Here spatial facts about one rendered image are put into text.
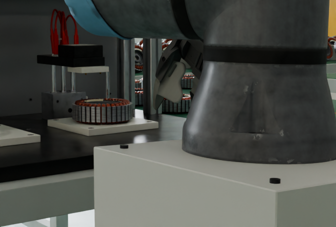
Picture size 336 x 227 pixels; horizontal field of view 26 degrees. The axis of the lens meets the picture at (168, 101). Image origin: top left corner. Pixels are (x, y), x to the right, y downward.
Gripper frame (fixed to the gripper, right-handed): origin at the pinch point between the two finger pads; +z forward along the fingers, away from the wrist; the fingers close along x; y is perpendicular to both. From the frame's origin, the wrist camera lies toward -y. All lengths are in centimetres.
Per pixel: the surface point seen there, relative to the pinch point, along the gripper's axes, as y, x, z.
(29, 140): -9.1, -18.7, 13.2
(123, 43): -38.9, 17.5, 14.1
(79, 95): -28.1, 2.2, 19.2
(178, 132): -3.8, 7.7, 10.7
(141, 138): -2.9, -1.3, 10.1
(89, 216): -136, 108, 176
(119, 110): -12.3, 0.2, 11.3
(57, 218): -87, 52, 120
